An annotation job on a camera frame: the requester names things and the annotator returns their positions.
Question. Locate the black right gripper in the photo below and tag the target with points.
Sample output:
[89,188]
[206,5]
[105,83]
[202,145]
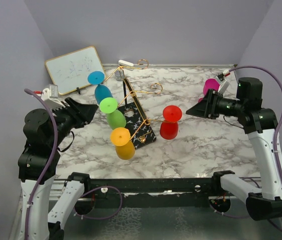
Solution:
[207,108]

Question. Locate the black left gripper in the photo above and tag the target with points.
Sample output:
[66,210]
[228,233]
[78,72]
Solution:
[85,112]

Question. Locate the magenta wine glass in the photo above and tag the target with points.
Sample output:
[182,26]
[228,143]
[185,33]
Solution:
[210,83]

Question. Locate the red wine glass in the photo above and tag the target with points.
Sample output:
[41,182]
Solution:
[169,128]

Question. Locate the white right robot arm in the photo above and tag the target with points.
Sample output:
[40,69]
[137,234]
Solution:
[259,124]

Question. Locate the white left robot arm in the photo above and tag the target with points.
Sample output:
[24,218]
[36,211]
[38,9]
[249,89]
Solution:
[45,128]

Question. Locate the blue wine glass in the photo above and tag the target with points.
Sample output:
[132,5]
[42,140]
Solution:
[101,91]

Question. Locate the green wine glass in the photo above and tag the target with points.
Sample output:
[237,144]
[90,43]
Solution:
[115,118]

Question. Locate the orange wine glass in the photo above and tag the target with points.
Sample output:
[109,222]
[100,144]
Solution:
[121,139]

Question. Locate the black patterned rack base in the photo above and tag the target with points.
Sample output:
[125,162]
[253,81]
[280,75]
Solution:
[135,115]

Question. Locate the small framed whiteboard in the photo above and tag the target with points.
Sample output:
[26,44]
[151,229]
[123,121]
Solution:
[70,71]

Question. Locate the white marker eraser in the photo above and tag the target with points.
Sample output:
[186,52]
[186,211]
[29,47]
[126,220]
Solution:
[125,63]

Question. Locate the black front mounting bar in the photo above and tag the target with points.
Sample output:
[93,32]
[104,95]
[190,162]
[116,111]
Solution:
[148,192]

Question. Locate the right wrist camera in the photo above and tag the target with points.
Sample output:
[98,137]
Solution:
[222,81]

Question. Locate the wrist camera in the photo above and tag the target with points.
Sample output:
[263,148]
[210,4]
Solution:
[222,81]
[49,97]

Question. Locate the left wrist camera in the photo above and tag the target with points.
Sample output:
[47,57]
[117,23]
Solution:
[49,97]

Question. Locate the gold wire glass rack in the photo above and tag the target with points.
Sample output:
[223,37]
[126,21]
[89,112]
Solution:
[142,64]

